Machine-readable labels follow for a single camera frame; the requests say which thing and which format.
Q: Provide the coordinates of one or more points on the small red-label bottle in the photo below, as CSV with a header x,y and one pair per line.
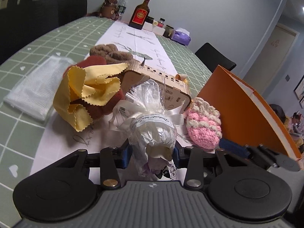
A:
x,y
161,22

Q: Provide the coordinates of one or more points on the seated person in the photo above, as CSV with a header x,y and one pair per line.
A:
x,y
290,124

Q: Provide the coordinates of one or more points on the cellophane gift bundle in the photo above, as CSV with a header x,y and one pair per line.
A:
x,y
151,129

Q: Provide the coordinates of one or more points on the brown liquor bottle red label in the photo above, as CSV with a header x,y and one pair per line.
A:
x,y
139,15

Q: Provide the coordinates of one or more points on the dark small jar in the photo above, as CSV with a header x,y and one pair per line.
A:
x,y
168,31

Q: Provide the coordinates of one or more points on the pink white crochet pouch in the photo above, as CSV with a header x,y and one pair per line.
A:
x,y
203,124

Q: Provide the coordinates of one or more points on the red heart sponge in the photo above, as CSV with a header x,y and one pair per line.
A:
x,y
101,89

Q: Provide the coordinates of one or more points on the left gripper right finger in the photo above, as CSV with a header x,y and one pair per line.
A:
x,y
179,156

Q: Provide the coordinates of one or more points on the clear plastic water bottle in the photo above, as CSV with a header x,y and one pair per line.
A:
x,y
121,7

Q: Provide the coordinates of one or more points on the brown bear figure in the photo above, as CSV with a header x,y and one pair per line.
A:
x,y
109,10

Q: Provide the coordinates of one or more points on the orange cardboard box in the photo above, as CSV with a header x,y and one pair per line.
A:
x,y
246,117

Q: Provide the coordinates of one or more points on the yellow zigzag-edge cloth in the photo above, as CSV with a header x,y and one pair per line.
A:
x,y
75,115

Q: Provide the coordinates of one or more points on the door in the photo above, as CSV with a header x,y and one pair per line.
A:
x,y
271,58

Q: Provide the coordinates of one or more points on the small white box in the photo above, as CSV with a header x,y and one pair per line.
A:
x,y
153,28

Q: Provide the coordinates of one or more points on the framed wall picture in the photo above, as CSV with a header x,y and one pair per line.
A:
x,y
299,92

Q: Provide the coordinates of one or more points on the purple tissue box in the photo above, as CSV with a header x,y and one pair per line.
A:
x,y
181,36

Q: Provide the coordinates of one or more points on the black chair right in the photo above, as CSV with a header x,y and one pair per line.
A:
x,y
211,58

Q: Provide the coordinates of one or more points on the brown fuzzy towel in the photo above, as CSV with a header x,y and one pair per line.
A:
x,y
111,54

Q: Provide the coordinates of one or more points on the white mesh fabric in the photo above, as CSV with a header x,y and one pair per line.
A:
x,y
34,95

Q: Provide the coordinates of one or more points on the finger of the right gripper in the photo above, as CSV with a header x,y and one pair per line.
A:
x,y
233,148

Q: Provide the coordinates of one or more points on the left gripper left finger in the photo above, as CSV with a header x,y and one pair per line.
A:
x,y
126,154

